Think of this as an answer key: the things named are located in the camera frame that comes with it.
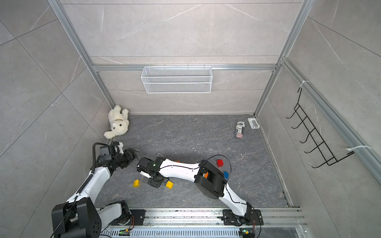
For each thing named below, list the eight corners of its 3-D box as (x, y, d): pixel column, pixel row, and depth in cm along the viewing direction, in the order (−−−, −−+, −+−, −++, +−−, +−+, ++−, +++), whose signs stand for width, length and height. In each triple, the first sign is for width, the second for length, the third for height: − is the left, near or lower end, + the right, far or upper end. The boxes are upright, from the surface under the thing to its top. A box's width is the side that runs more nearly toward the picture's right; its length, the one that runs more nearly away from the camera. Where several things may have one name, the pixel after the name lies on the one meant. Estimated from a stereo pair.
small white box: (250, 129, 113) (251, 127, 112) (247, 119, 120) (248, 117, 118) (259, 129, 113) (260, 127, 112) (255, 119, 120) (256, 117, 118)
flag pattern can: (233, 137, 108) (234, 134, 105) (236, 122, 117) (237, 119, 114) (242, 139, 107) (243, 136, 104) (244, 124, 116) (245, 121, 113)
